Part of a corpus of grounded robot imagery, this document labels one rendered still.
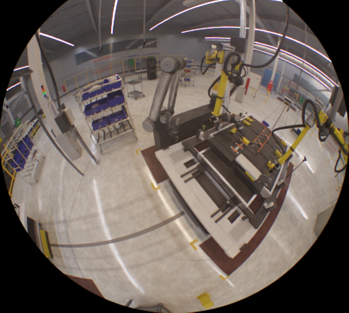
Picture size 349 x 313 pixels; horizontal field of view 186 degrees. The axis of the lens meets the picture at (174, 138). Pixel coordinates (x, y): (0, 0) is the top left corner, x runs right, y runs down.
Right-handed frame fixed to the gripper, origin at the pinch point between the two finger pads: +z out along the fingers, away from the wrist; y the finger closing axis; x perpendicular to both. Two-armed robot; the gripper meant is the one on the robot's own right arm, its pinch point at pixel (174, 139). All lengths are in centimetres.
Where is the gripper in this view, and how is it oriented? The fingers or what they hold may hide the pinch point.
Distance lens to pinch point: 164.0
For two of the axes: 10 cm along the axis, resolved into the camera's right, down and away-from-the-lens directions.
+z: -0.2, 7.2, 6.9
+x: -8.1, 4.0, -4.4
